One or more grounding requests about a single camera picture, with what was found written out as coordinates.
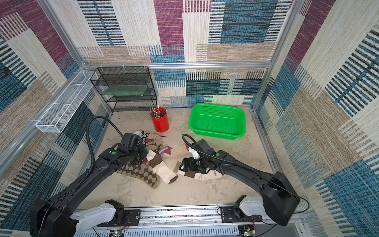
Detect pens in red cup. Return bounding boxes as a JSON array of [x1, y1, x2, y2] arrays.
[[149, 106, 167, 118]]

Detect brown argyle sock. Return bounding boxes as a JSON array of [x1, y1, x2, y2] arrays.
[[117, 164, 159, 189]]

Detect aluminium front rail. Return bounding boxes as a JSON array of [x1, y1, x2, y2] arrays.
[[78, 204, 312, 237]]

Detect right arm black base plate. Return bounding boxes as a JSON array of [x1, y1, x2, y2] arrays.
[[217, 206, 262, 223]]

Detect red ribbed plastic cup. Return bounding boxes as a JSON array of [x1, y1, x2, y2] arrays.
[[152, 114, 169, 133]]

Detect beige sock magenta purple stripes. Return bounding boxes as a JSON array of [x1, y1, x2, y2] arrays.
[[158, 144, 190, 159]]

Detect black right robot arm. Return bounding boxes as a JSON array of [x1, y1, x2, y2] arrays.
[[179, 134, 301, 226]]

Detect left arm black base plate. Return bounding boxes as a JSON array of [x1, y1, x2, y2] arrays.
[[97, 209, 141, 227]]

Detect brown daisy pattern sock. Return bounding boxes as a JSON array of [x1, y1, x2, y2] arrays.
[[133, 130, 149, 146]]

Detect black wire mesh shelf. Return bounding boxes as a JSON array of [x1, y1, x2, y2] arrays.
[[90, 66, 158, 112]]

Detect brown white striped sock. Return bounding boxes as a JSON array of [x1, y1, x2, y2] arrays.
[[174, 162, 223, 181], [146, 150, 178, 184]]

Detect white wire wall basket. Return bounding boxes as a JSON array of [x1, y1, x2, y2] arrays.
[[36, 70, 94, 133]]

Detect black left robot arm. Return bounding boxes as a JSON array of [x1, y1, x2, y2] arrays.
[[30, 122, 148, 237]]

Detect green plastic basket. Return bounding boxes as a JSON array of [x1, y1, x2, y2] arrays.
[[189, 103, 246, 140]]

